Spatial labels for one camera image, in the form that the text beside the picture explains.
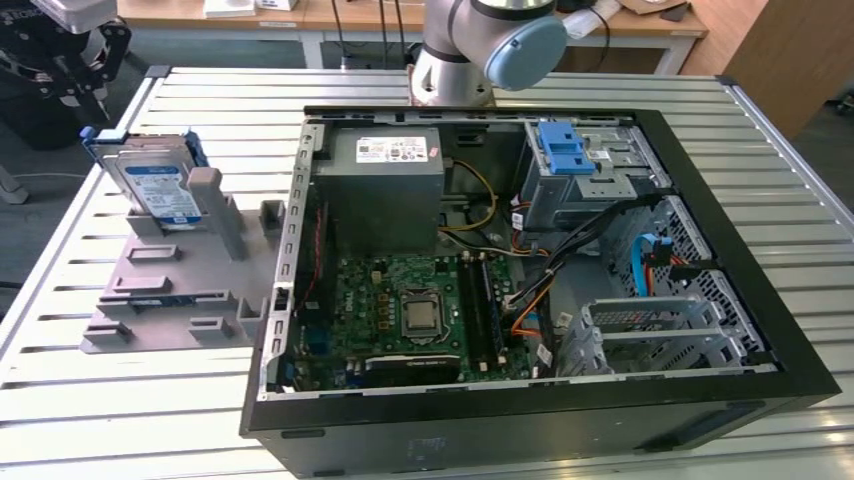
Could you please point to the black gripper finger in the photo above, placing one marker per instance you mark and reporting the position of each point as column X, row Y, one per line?
column 109, row 55
column 29, row 77

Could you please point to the hard disk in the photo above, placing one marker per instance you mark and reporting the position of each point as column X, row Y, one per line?
column 156, row 190

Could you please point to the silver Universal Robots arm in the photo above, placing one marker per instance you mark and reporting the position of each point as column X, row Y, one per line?
column 454, row 75

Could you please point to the metal disk bay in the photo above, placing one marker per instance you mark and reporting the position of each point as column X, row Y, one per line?
column 660, row 334

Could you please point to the wooden desk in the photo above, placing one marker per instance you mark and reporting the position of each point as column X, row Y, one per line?
column 200, row 22

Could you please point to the white box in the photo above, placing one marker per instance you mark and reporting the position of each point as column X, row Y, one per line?
column 229, row 7

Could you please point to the grey parts rack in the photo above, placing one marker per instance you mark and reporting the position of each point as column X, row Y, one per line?
column 187, row 280

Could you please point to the blue-green RAM stick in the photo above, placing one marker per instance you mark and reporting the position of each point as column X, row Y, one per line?
column 167, row 300

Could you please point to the grey power supply unit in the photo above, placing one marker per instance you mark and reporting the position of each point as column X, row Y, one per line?
column 380, row 210

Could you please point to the green motherboard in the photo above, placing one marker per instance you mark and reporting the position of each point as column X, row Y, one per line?
column 387, row 272

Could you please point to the silver CPU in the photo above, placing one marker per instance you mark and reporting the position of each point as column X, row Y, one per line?
column 422, row 315

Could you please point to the blue plastic drive latch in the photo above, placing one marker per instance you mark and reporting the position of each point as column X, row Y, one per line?
column 560, row 155

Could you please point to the metal drive cage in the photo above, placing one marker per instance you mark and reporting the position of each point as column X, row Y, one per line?
column 554, row 200

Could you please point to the black RAM stick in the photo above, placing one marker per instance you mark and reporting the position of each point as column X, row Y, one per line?
column 492, row 310

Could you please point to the black graphics card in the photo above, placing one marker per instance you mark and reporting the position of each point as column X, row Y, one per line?
column 410, row 370

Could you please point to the brown cardboard piece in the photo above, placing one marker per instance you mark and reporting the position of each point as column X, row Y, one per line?
column 650, row 6

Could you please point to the black open PC case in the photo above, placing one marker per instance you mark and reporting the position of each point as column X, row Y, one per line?
column 467, row 435

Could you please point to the wooden cabinet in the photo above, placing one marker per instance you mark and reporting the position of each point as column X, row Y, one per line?
column 787, row 60

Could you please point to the pale grey wrist camera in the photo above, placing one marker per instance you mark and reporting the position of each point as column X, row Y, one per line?
column 76, row 15

